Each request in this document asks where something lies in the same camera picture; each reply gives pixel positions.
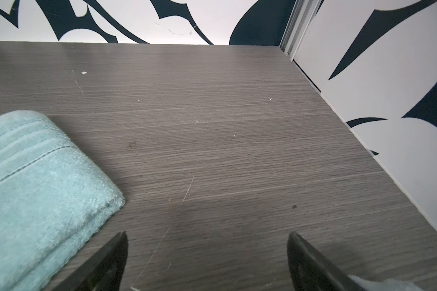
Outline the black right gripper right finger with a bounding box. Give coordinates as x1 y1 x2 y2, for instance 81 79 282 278
286 231 364 291

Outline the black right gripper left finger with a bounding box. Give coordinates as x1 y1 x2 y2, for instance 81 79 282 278
54 232 129 291

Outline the light teal towel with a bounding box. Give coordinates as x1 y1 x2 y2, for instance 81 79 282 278
0 110 125 291

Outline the grey folded towel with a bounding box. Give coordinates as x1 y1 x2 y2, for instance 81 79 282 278
348 275 423 291

